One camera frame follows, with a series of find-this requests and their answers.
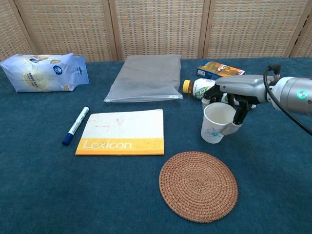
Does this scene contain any white blue marker pen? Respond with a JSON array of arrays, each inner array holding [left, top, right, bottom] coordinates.
[[61, 106, 90, 147]]

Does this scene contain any round woven rattan coaster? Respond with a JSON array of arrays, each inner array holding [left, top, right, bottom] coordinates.
[[158, 151, 238, 216]]

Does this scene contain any colourful small carton box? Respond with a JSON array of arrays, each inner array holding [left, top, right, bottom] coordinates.
[[196, 60, 246, 80]]

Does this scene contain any white paper cup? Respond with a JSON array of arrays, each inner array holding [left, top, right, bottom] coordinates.
[[200, 102, 236, 144]]

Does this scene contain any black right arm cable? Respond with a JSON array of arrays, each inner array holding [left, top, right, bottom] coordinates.
[[263, 64, 312, 136]]

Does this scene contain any blue felt table cover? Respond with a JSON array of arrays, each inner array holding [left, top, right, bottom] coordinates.
[[0, 57, 312, 234]]

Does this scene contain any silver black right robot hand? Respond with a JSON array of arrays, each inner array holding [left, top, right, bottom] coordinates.
[[201, 74, 271, 136]]

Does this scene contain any white tissue pack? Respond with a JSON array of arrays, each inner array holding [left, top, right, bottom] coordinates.
[[0, 53, 90, 94]]

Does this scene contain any white yellow Lexicon notebook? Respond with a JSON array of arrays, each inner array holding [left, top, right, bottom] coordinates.
[[75, 108, 165, 156]]

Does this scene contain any grey frosted zip bag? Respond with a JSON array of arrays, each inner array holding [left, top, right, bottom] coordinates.
[[103, 55, 184, 103]]

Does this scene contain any yellow capped drink bottle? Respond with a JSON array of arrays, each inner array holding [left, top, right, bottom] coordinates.
[[182, 78, 256, 109]]

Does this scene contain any woven wooden folding screen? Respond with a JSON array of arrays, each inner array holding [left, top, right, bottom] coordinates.
[[0, 0, 312, 62]]

